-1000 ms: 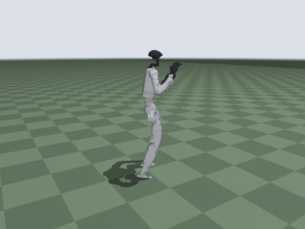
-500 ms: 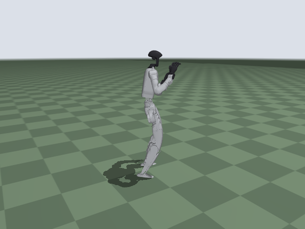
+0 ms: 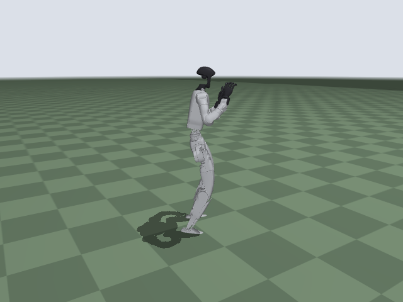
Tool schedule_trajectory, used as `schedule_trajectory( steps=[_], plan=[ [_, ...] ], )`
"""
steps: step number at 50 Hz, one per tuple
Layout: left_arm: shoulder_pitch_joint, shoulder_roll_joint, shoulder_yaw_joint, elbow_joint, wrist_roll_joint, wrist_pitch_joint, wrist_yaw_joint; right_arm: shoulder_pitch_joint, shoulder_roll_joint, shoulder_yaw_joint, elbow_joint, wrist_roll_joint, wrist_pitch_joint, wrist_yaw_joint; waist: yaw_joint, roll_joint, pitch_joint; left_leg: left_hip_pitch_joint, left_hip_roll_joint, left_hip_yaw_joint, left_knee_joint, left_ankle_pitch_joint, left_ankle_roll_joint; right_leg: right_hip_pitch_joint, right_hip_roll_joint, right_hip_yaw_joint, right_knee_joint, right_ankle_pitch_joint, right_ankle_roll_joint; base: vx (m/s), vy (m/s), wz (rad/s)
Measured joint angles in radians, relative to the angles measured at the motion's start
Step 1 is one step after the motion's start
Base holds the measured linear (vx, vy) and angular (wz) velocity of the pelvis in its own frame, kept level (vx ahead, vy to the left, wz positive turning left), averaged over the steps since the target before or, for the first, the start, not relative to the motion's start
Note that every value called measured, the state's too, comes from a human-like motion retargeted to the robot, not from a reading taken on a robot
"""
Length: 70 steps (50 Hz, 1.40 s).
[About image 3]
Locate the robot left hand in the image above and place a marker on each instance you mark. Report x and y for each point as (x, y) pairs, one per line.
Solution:
(219, 99)

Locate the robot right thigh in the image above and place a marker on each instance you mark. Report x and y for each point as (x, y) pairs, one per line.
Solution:
(206, 171)

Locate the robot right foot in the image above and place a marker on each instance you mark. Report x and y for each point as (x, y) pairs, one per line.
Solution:
(193, 230)

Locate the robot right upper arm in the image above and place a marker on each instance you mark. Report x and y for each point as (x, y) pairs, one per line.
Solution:
(201, 99)

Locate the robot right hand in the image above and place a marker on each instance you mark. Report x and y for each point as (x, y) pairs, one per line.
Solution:
(227, 90)

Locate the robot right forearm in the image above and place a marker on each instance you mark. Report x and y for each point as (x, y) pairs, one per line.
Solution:
(215, 115)

